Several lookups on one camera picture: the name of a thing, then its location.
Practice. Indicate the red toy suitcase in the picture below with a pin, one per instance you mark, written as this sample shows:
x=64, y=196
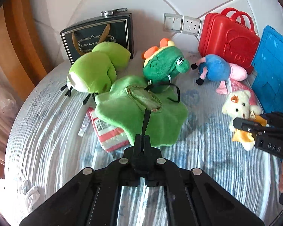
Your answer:
x=230, y=35

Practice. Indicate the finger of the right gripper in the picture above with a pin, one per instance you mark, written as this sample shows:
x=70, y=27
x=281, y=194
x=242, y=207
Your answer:
x=273, y=119
x=251, y=126

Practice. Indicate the sheer pink curtain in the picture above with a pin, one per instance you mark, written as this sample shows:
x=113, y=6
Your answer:
x=10, y=104

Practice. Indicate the blue pink pig plush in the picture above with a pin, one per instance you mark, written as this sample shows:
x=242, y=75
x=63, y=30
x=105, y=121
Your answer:
x=216, y=69

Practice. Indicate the pink striped tissue pack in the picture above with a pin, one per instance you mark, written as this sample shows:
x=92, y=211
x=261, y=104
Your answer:
x=110, y=137

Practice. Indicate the lime green plush toy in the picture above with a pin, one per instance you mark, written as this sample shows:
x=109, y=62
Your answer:
x=95, y=72

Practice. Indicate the white wall socket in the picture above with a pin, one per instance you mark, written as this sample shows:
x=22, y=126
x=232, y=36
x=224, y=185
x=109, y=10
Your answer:
x=191, y=26

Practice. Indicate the white teddy bear orange dress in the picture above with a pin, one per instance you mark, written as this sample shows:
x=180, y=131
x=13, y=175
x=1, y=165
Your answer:
x=237, y=105

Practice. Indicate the green leaf plush hat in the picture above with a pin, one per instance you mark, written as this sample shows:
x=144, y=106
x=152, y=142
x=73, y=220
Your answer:
x=127, y=101

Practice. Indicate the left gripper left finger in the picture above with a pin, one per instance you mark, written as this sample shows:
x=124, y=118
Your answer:
x=135, y=168

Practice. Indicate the green frog plush toy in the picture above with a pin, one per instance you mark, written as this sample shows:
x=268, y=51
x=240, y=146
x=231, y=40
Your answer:
x=162, y=64

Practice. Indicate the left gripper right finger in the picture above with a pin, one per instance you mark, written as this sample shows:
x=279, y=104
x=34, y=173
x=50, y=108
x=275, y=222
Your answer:
x=152, y=170

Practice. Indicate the black coffee cup gift bag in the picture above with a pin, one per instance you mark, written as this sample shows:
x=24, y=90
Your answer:
x=83, y=36

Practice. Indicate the white wall switch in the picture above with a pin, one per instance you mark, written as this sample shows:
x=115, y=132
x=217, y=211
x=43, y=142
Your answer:
x=173, y=22

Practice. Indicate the blue plastic crate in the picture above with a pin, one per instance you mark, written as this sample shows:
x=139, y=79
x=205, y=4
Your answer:
x=268, y=66

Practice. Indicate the small white tube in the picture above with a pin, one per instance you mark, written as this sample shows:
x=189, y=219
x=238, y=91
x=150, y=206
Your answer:
x=84, y=126

